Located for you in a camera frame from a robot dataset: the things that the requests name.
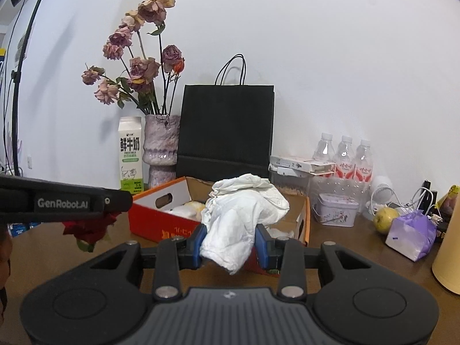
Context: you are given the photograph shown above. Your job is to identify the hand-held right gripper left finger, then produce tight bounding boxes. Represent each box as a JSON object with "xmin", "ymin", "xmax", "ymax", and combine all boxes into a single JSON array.
[{"xmin": 90, "ymin": 225, "xmax": 208, "ymax": 300}]

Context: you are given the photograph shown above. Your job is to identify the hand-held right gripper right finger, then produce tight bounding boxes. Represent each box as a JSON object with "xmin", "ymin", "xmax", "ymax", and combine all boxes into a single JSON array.
[{"xmin": 254, "ymin": 223, "xmax": 372, "ymax": 299}]

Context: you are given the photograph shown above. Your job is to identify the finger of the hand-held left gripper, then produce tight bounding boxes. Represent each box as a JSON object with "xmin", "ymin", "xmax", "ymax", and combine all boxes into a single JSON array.
[{"xmin": 103, "ymin": 187, "xmax": 133, "ymax": 214}]

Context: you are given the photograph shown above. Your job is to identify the white cloth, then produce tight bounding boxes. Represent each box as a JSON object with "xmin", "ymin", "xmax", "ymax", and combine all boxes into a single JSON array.
[{"xmin": 199, "ymin": 173, "xmax": 290, "ymax": 275}]

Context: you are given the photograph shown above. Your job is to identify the orange cardboard box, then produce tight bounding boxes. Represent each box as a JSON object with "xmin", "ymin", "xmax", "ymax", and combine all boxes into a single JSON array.
[{"xmin": 128, "ymin": 177, "xmax": 312, "ymax": 277}]

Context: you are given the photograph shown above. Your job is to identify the red rose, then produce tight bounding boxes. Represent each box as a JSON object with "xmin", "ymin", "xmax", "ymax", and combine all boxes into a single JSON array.
[{"xmin": 62, "ymin": 211, "xmax": 123, "ymax": 253}]

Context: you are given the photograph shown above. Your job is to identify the white and green milk carton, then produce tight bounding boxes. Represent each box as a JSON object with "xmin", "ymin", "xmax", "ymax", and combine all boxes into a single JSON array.
[{"xmin": 118, "ymin": 117, "xmax": 145, "ymax": 192}]

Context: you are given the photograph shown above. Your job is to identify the pink marbled vase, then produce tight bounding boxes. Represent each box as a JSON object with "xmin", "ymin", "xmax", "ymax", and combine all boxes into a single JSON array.
[{"xmin": 143, "ymin": 114, "xmax": 182, "ymax": 189}]

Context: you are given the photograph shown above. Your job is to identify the clear plastic container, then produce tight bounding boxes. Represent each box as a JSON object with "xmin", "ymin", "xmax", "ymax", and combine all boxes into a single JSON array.
[{"xmin": 269, "ymin": 172, "xmax": 312, "ymax": 197}]

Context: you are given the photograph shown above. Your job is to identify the white floral tin box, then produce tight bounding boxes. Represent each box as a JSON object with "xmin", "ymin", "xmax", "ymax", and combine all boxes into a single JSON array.
[{"xmin": 312, "ymin": 193, "xmax": 360, "ymax": 227}]

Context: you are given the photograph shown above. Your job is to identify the flat white box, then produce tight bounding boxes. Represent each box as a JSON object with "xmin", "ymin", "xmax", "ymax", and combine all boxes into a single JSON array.
[{"xmin": 269, "ymin": 154, "xmax": 337, "ymax": 178}]

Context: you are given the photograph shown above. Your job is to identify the clear water bottle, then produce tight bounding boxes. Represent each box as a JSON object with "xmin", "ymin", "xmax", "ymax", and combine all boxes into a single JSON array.
[
  {"xmin": 334, "ymin": 135, "xmax": 356, "ymax": 195},
  {"xmin": 311, "ymin": 133, "xmax": 337, "ymax": 195},
  {"xmin": 354, "ymin": 139, "xmax": 375, "ymax": 204}
]

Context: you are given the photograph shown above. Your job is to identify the black paper bag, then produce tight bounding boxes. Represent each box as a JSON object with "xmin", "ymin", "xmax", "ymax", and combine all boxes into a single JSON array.
[{"xmin": 176, "ymin": 54, "xmax": 276, "ymax": 182}]

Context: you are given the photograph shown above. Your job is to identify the green apple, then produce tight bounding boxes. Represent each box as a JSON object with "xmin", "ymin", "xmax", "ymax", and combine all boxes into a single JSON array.
[{"xmin": 373, "ymin": 206, "xmax": 400, "ymax": 235}]

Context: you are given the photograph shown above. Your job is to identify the black light stand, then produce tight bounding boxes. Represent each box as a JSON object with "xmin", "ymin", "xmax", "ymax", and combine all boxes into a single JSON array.
[{"xmin": 8, "ymin": 0, "xmax": 70, "ymax": 179}]

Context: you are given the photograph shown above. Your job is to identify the small white fan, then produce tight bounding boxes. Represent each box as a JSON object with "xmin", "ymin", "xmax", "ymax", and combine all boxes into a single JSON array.
[{"xmin": 362, "ymin": 175, "xmax": 398, "ymax": 221}]

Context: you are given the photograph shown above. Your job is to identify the dried pink flowers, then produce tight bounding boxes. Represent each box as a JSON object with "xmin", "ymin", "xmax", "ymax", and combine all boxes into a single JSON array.
[{"xmin": 81, "ymin": 0, "xmax": 186, "ymax": 116}]

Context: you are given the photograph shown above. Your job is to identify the purple tissue pack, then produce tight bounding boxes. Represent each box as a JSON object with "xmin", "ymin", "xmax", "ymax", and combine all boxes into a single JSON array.
[{"xmin": 385, "ymin": 210, "xmax": 438, "ymax": 262}]

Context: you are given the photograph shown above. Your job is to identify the black charger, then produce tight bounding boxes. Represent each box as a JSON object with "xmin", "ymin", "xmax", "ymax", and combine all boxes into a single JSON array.
[{"xmin": 421, "ymin": 180, "xmax": 438, "ymax": 208}]

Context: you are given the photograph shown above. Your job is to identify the yellow thermos jug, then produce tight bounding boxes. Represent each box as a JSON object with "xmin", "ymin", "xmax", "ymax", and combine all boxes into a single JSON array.
[{"xmin": 431, "ymin": 219, "xmax": 460, "ymax": 295}]

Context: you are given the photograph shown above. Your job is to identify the yellow snack bag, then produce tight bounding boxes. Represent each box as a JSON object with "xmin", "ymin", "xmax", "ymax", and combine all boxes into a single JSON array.
[{"xmin": 436, "ymin": 185, "xmax": 460, "ymax": 224}]

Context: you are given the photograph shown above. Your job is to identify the white cable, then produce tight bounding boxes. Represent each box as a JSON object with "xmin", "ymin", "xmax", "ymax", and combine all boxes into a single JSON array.
[{"xmin": 393, "ymin": 186, "xmax": 432, "ymax": 211}]

